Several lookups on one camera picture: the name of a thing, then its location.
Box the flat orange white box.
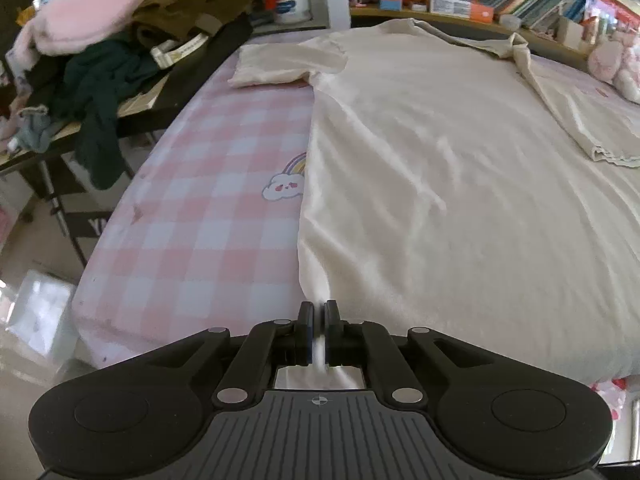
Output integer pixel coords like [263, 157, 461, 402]
[427, 0, 496, 23]

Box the wooden desk with black frame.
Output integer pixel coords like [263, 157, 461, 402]
[0, 90, 171, 281]

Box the pink plush toy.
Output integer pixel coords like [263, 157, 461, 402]
[587, 37, 623, 83]

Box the pink fluffy garment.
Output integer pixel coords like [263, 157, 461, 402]
[10, 0, 156, 58]

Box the clear plastic storage box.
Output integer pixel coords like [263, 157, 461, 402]
[5, 270, 78, 361]

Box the white plush rabbit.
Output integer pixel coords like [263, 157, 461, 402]
[612, 30, 640, 103]

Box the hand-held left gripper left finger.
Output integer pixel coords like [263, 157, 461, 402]
[145, 301, 316, 408]

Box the grey cloth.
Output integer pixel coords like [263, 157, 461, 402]
[15, 107, 51, 153]

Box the beige desk organiser box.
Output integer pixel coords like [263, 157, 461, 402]
[557, 16, 586, 48]

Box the dark green garment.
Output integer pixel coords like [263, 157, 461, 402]
[50, 40, 166, 191]

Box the pink checked bed sheet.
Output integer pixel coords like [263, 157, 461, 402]
[70, 27, 640, 421]

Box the cream printed t-shirt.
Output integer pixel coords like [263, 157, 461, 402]
[227, 18, 640, 391]

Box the beige webbing belt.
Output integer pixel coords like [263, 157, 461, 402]
[150, 12, 226, 68]

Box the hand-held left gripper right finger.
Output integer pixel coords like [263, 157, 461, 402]
[325, 301, 496, 407]

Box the white tub with green lid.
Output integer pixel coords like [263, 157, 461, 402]
[275, 0, 312, 23]

